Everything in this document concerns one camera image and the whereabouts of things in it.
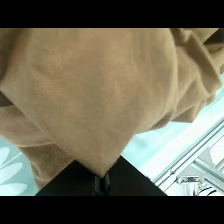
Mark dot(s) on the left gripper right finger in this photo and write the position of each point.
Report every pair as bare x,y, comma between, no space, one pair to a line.
128,180

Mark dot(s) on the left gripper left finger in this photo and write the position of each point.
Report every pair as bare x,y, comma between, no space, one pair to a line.
71,181

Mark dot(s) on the tan brown garment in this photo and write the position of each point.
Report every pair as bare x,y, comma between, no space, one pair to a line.
93,90

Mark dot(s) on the silver frame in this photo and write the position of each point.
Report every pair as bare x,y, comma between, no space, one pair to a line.
196,166

